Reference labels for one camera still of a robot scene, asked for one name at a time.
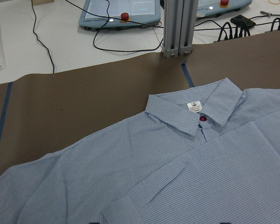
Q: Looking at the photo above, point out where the blue striped button shirt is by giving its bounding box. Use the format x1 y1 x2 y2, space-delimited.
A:
0 79 280 224

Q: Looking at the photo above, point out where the grey teach pendant left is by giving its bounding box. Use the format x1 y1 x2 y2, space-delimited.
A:
79 0 161 30

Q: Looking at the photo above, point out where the grey teach pendant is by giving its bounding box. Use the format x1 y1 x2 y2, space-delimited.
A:
79 0 161 30
196 0 252 19

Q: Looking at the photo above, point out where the brown table mat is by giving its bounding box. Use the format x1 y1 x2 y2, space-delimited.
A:
0 31 280 175

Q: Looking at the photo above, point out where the grey teach pendant right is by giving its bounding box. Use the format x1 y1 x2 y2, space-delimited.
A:
196 0 252 19

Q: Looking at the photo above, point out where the black phone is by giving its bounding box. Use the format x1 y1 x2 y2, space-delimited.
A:
230 15 256 27

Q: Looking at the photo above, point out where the aluminium frame post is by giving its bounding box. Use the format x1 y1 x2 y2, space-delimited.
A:
162 0 198 58

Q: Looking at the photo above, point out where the black cable on table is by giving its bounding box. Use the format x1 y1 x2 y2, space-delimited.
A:
31 0 55 74

